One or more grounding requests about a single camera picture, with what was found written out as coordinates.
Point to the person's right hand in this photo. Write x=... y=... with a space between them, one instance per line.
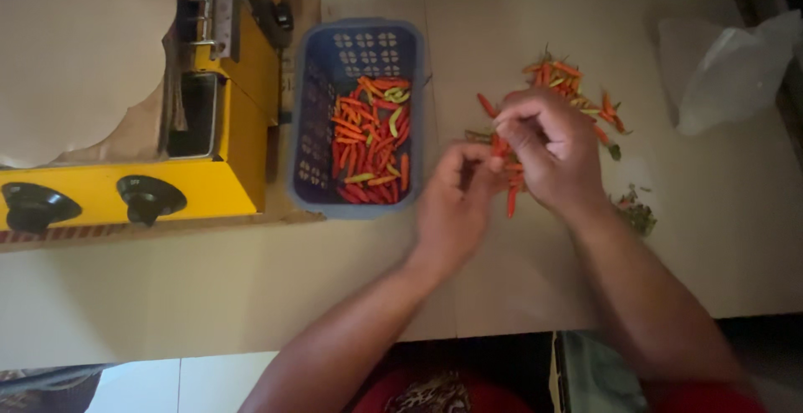
x=552 y=155

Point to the person's left hand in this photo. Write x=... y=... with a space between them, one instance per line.
x=455 y=212

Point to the person's right fingers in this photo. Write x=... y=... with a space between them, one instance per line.
x=524 y=125

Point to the person's left fingers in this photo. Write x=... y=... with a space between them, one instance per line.
x=467 y=159

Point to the bunch of red chilies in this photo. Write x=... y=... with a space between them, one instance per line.
x=513 y=177

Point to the pile of chilies with stems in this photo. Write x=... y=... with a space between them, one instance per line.
x=564 y=96

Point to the heap of destemmed chilies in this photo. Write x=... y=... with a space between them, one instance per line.
x=371 y=140

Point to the blue plastic basket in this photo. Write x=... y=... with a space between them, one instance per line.
x=356 y=118

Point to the pile of green chili stems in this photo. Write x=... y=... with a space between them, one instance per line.
x=635 y=209

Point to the clear plastic bag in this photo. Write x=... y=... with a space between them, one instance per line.
x=728 y=74

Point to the person's red patterned clothing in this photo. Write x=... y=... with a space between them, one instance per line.
x=451 y=388

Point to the yellow gas stove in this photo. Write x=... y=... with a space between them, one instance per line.
x=207 y=137

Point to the black stove knob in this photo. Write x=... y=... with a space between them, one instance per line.
x=34 y=207
x=147 y=199

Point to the round beige lid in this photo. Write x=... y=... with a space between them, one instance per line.
x=75 y=55

